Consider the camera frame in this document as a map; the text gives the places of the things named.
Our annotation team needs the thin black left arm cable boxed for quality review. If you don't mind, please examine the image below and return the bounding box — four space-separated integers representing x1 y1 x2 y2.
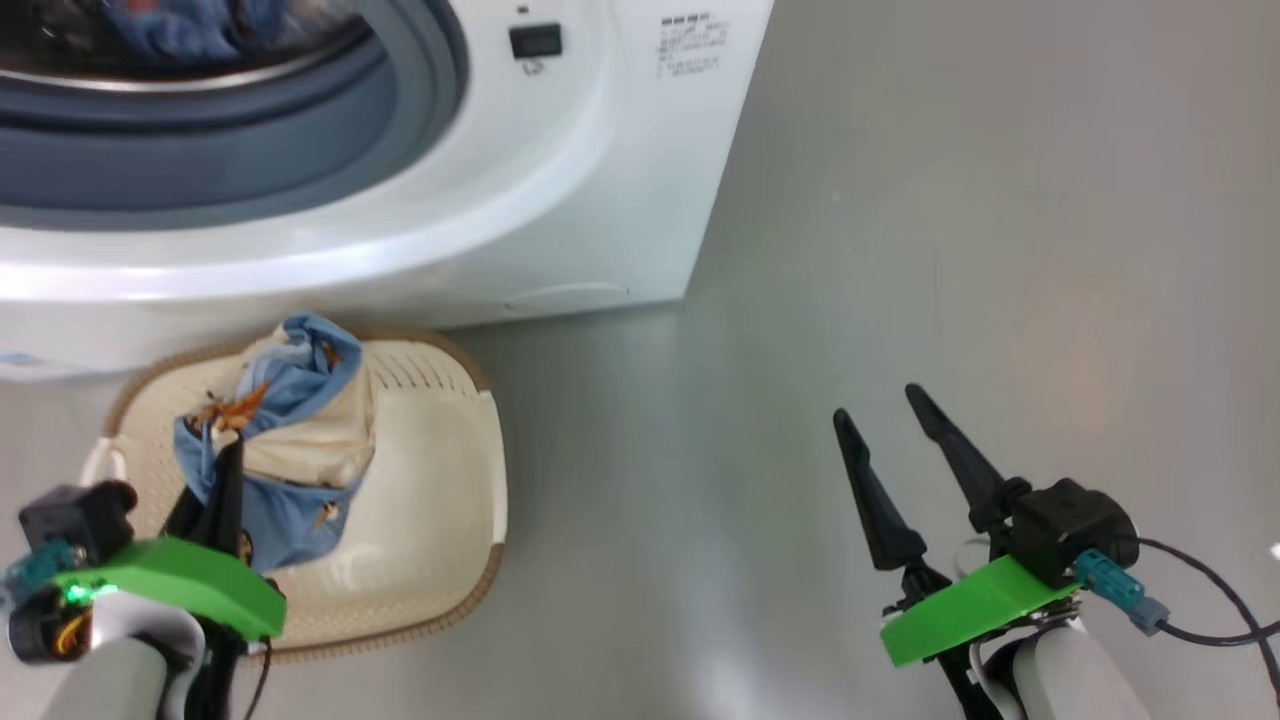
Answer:
243 640 273 720

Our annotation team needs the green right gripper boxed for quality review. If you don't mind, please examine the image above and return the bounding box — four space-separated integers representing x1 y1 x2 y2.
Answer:
833 384 1081 669

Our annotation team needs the cream garment with blue trim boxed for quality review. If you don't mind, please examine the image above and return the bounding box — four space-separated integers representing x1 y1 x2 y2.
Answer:
173 315 378 573

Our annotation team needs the black right camera cable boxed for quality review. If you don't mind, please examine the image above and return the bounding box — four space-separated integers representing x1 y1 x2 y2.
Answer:
1130 537 1280 701

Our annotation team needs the cream perforated laundry basket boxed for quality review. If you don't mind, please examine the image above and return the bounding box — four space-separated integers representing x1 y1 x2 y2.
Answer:
100 328 509 663

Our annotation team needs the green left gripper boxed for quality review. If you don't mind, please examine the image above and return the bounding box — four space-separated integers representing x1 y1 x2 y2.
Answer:
50 440 289 641

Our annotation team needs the teal right camera connector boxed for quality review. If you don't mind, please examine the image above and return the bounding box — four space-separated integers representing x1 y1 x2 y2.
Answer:
1075 548 1169 636

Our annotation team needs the teal left camera connector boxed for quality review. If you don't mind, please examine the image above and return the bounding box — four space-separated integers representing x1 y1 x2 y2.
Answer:
5 540 86 593

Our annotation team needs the white front-loading washing machine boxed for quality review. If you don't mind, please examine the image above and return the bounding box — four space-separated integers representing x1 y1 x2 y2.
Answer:
0 0 776 386

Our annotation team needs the teal camera connector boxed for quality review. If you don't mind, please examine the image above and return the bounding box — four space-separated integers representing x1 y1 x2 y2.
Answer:
1075 548 1169 636
5 540 86 593

